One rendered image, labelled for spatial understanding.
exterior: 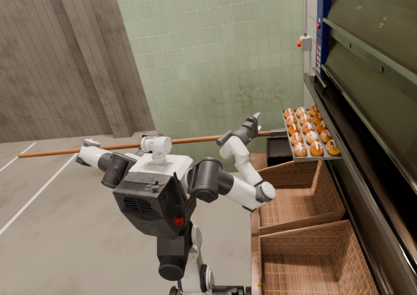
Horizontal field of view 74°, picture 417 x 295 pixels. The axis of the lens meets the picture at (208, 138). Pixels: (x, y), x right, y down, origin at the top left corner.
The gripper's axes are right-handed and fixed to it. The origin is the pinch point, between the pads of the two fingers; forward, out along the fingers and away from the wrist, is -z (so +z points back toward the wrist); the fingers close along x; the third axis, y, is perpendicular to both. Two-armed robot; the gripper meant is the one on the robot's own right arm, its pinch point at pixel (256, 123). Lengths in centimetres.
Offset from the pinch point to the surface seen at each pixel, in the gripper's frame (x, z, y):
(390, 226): -17, 47, 67
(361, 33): -42, -19, 38
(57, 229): 144, 85, -204
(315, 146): 9.6, -6.4, 28.9
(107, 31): 2, -112, -310
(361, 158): -11, 18, 53
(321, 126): 11.9, -27.6, 23.8
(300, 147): 9.7, -2.9, 22.9
